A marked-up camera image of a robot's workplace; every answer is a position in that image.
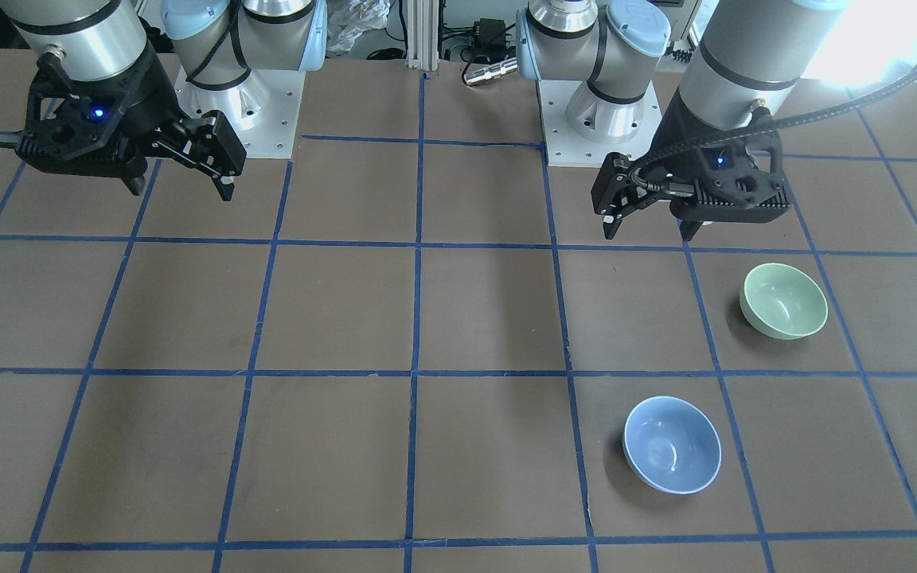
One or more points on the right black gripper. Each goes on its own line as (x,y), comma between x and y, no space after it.
(149,94)

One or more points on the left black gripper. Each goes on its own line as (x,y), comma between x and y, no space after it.
(675,137)

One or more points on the green bowl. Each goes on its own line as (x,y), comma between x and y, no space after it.
(782,302)

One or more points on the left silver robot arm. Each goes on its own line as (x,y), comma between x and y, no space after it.
(749,58)

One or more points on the blue bowl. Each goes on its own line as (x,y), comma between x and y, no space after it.
(671,445)

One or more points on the silver metal cylinder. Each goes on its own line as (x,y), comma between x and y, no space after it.
(479,77)

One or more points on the black power adapter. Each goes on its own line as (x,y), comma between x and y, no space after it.
(489,34)

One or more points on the crumpled white plastic bag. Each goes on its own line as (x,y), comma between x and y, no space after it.
(348,20)

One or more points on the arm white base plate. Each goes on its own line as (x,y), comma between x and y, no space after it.
(263,110)
(578,131)

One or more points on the aluminium extrusion post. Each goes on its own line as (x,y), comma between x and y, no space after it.
(422,35)

